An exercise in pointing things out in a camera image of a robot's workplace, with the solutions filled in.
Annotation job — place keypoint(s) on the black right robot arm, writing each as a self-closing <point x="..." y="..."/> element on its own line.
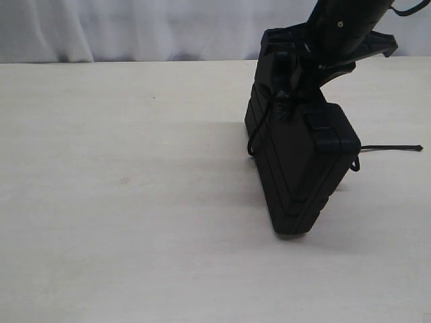
<point x="331" y="24"/>

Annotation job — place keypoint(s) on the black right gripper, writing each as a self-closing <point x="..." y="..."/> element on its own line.
<point x="293" y="61"/>

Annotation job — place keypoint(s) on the black plastic carrying case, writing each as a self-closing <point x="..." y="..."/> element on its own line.
<point x="301" y="158"/>

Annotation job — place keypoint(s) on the white backdrop curtain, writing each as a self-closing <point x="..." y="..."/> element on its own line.
<point x="91" y="31"/>

